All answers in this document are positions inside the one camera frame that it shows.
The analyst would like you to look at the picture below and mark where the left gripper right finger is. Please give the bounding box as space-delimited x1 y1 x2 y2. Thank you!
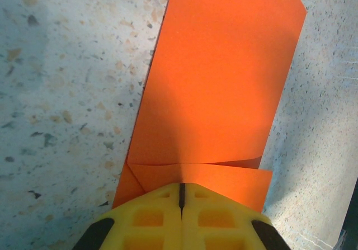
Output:
181 182 291 250

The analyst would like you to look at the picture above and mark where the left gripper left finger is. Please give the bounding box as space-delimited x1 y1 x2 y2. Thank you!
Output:
72 182 182 250

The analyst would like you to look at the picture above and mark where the orange square paper sheet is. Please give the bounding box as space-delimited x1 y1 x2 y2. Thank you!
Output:
111 0 308 215

